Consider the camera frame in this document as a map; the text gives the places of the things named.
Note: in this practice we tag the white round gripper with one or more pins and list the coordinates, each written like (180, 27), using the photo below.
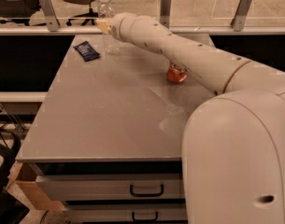
(114, 29)

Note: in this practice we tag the clear plastic water bottle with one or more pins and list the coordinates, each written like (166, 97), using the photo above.
(106, 11)

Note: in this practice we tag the blue rxbar wrapper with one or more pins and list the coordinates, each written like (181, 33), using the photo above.
(86, 51)

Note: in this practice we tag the red coca-cola can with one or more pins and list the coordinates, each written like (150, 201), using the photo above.
(175, 74)

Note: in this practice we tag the dark office chair left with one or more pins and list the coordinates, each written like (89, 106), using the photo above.
(18, 11)

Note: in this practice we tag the clear acrylic barrier panel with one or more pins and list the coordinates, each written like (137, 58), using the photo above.
(191, 13)

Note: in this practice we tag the grey upper drawer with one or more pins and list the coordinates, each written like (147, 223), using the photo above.
(107, 187)

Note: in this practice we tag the grey drawer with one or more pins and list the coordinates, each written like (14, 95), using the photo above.
(168, 212)
(107, 187)

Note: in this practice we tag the cardboard box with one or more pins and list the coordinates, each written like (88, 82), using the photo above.
(24, 178)

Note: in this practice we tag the grey lower drawer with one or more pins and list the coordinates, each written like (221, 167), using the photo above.
(168, 212)

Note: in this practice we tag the black chair lower left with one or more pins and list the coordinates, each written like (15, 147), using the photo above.
(12, 211)

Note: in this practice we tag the left metal bracket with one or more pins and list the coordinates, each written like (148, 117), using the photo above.
(49, 13)

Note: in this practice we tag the metal bracket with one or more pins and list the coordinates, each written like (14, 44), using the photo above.
(239, 19)
(165, 10)
(49, 13)

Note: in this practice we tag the middle metal bracket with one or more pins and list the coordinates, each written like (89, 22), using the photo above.
(165, 10)

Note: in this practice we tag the right metal bracket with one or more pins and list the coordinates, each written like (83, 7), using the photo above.
(239, 19)

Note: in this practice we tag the black upper drawer handle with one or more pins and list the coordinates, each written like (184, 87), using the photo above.
(146, 192)

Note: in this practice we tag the black drawer handle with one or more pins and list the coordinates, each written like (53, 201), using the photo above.
(146, 192)
(144, 217)

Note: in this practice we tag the black lower drawer handle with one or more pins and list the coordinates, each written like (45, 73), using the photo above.
(144, 217)

